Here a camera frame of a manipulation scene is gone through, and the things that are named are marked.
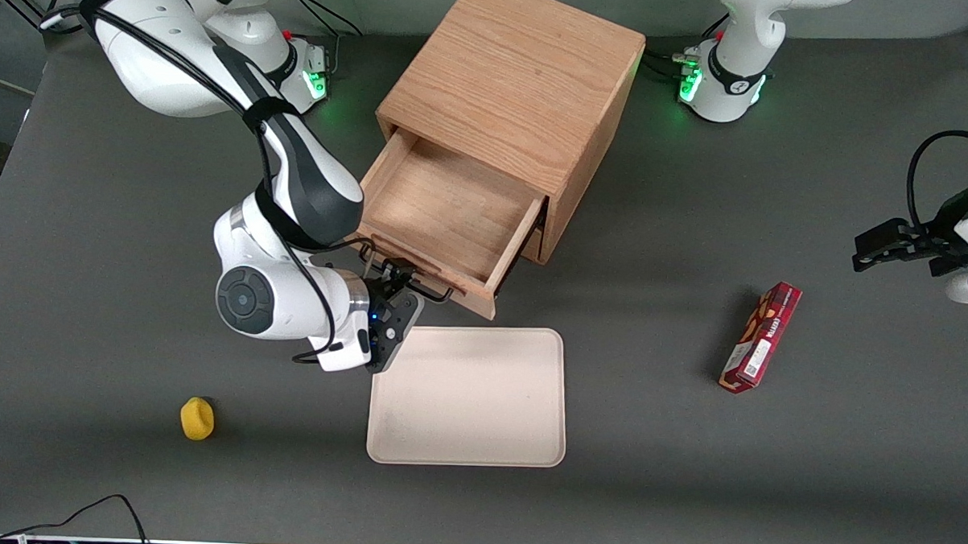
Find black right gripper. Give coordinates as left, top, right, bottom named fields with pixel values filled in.
left=364, top=258, right=427, bottom=376

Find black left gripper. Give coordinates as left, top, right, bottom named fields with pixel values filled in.
left=851, top=179, right=968, bottom=278

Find black metal drawer handle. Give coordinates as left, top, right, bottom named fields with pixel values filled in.
left=358, top=236, right=459, bottom=305

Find wooden drawer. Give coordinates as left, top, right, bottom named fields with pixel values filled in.
left=351, top=126, right=552, bottom=324
left=521, top=224, right=549, bottom=266

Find wooden drawer cabinet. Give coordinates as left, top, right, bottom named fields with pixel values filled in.
left=370, top=0, right=648, bottom=270

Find beige plastic tray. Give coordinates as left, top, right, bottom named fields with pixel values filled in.
left=365, top=322, right=571, bottom=472

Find red snack box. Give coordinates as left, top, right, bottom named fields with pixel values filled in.
left=717, top=278, right=803, bottom=397

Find yellow sponge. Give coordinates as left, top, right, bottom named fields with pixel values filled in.
left=179, top=396, right=216, bottom=442

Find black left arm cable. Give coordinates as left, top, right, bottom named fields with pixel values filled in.
left=904, top=128, right=968, bottom=235

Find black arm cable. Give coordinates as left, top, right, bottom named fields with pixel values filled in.
left=904, top=128, right=968, bottom=235
left=29, top=2, right=381, bottom=367

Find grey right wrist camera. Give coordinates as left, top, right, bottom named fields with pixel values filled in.
left=316, top=324, right=374, bottom=375

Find black right base cables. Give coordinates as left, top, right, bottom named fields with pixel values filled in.
left=282, top=0, right=366, bottom=82

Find black base cables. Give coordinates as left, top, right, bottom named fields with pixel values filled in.
left=642, top=10, right=732, bottom=81
left=282, top=0, right=366, bottom=82

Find black left base cables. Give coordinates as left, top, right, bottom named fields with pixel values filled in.
left=642, top=10, right=732, bottom=81

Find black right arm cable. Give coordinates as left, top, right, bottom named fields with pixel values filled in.
left=29, top=2, right=381, bottom=367

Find black cable at table edge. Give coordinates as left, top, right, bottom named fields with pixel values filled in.
left=0, top=490, right=153, bottom=544

